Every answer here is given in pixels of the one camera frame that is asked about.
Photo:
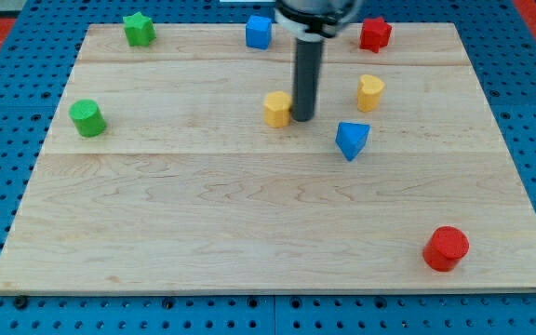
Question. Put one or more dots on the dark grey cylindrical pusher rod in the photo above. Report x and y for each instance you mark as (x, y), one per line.
(308, 59)

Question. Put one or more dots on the yellow hexagon block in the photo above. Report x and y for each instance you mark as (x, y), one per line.
(276, 109)

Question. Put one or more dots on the blue cube block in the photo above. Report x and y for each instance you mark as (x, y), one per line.
(258, 32)

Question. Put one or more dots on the yellow heart block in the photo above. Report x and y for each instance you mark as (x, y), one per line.
(369, 92)

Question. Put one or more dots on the red star block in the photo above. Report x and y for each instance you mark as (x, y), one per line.
(375, 34)

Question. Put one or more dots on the blue triangle block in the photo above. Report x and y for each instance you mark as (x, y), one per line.
(351, 138)

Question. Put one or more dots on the wooden board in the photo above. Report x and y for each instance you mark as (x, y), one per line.
(188, 192)

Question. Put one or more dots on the green star block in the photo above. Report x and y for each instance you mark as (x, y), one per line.
(139, 30)

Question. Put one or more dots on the green cylinder block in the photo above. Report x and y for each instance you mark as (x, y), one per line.
(87, 118)

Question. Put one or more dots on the red cylinder block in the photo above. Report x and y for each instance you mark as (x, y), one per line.
(446, 247)

